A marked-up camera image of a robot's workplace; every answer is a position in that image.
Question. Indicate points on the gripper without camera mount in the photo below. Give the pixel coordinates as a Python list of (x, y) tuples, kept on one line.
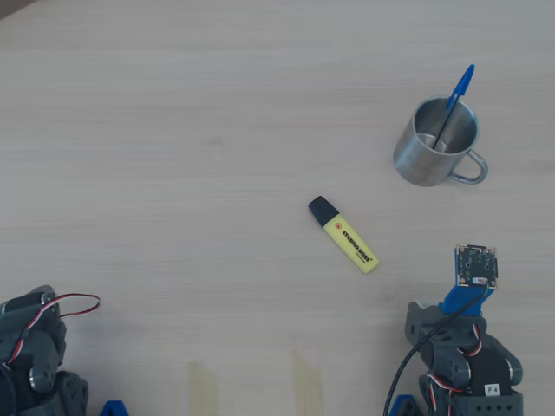
[(38, 376)]

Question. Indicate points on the gripper with camera mount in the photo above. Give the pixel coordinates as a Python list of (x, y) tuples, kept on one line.
[(420, 322)]

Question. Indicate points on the blue ballpoint pen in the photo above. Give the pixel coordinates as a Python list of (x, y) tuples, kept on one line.
[(464, 82)]

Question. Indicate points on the silver metal cup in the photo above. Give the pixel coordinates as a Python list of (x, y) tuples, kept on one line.
[(412, 164)]

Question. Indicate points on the yellow highlighter black cap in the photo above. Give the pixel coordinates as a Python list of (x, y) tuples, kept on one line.
[(351, 245)]

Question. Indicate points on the blue camera mount bracket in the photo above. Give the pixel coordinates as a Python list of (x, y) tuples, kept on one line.
[(459, 301)]

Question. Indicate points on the grey robot arm without camera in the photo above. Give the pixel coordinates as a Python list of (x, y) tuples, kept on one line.
[(39, 368)]

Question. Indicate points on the grey robot arm carrying camera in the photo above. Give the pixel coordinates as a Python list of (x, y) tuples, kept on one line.
[(477, 377)]

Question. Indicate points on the small camera circuit board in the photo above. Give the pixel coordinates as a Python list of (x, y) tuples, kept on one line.
[(477, 264)]

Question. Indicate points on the small blue arm base plate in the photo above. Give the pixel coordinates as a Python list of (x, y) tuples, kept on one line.
[(403, 407)]

